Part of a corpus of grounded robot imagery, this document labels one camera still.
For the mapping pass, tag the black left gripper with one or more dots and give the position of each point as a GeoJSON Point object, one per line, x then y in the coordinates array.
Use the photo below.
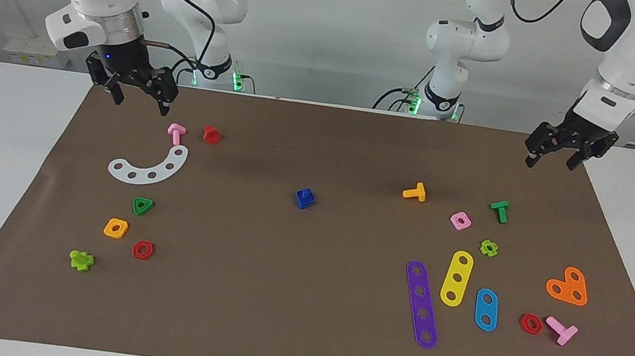
{"type": "Point", "coordinates": [578, 137]}

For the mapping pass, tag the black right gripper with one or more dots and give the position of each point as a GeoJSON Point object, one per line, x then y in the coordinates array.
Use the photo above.
{"type": "Point", "coordinates": [128, 67]}

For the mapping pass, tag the blue square nut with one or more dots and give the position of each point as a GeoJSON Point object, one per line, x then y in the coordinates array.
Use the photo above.
{"type": "Point", "coordinates": [304, 204]}

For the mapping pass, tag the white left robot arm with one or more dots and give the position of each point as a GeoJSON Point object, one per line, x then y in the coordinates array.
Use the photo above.
{"type": "Point", "coordinates": [626, 60]}

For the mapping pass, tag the small pink plastic screw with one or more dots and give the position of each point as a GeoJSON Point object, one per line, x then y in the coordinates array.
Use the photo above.
{"type": "Point", "coordinates": [176, 133]}

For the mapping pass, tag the dark green plastic screw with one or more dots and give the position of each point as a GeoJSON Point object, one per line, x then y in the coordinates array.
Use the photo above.
{"type": "Point", "coordinates": [500, 210]}

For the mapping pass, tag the white curved five-hole plate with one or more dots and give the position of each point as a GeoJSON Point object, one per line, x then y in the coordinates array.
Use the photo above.
{"type": "Point", "coordinates": [142, 177]}

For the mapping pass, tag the red plastic screw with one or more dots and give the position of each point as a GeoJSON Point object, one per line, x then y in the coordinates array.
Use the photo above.
{"type": "Point", "coordinates": [211, 134]}

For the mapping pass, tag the green triangle nut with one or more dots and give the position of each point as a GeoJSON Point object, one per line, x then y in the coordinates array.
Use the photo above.
{"type": "Point", "coordinates": [136, 201]}

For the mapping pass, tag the pink square nut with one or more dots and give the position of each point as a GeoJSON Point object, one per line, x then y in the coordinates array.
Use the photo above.
{"type": "Point", "coordinates": [466, 227]}

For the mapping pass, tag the lime green cross nut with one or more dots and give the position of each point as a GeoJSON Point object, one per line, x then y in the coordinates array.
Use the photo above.
{"type": "Point", "coordinates": [493, 252]}

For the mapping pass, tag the orange square nut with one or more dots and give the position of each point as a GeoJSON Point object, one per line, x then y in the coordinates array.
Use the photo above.
{"type": "Point", "coordinates": [124, 225]}

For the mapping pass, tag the orange heart-shaped plate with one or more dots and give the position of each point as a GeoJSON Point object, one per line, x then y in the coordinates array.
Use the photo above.
{"type": "Point", "coordinates": [568, 288]}

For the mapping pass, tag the orange plastic screw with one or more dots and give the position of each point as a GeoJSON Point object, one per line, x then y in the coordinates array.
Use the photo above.
{"type": "Point", "coordinates": [415, 193]}

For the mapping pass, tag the yellow three-hole plate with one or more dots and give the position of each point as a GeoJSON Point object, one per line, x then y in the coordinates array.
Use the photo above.
{"type": "Point", "coordinates": [459, 269]}

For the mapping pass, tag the red hexagon nut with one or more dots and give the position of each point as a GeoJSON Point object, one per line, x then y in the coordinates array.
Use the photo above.
{"type": "Point", "coordinates": [537, 329]}
{"type": "Point", "coordinates": [135, 252]}

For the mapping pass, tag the blue two-hole plate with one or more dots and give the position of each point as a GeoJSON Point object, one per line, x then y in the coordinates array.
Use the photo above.
{"type": "Point", "coordinates": [486, 310]}

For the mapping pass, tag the lime green cross screw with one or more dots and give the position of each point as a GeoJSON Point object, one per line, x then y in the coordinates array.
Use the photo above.
{"type": "Point", "coordinates": [81, 260]}

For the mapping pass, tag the large pink plastic screw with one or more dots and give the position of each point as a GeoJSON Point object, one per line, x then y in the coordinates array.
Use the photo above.
{"type": "Point", "coordinates": [562, 330]}

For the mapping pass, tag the purple four-hole plate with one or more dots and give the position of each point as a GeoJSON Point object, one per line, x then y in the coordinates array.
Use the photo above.
{"type": "Point", "coordinates": [422, 302]}

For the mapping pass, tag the brown table mat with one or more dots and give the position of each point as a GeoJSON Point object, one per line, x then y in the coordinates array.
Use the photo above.
{"type": "Point", "coordinates": [300, 300]}

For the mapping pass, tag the white box at wall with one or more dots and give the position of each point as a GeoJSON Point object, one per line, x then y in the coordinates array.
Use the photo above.
{"type": "Point", "coordinates": [24, 53]}

